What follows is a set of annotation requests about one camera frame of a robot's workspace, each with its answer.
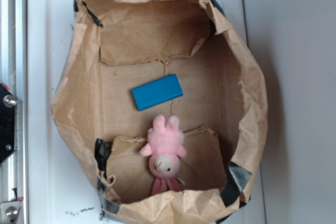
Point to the brown paper bag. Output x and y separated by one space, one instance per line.
118 45

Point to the blue rectangular block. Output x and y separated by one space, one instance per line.
157 92

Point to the aluminium frame rail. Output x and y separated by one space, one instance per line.
14 188

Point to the pink plush bunny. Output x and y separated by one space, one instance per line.
164 148

